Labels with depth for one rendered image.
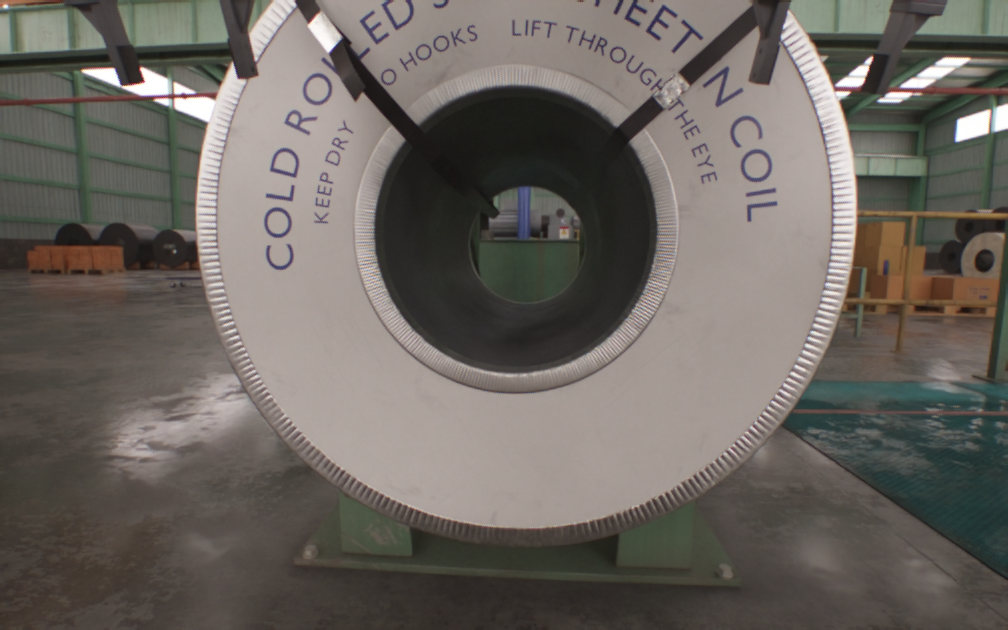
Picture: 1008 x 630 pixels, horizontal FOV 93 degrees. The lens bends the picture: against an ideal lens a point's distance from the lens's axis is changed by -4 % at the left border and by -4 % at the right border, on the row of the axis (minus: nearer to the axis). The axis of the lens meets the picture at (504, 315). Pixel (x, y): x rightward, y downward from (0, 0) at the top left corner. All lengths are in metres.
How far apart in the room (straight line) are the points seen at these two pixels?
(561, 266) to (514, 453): 2.51
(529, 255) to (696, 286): 2.51
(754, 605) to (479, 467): 0.68
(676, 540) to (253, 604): 0.94
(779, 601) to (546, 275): 2.49
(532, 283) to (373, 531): 2.37
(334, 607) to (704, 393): 0.87
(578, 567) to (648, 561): 0.16
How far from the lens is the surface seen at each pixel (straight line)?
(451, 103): 0.94
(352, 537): 1.34
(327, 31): 0.98
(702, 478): 1.03
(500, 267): 3.39
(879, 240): 10.52
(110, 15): 0.72
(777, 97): 1.01
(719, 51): 0.99
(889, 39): 0.72
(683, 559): 1.33
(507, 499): 1.00
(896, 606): 1.47
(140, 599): 1.43
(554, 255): 3.38
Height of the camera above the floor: 0.74
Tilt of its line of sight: 7 degrees down
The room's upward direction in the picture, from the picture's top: 1 degrees clockwise
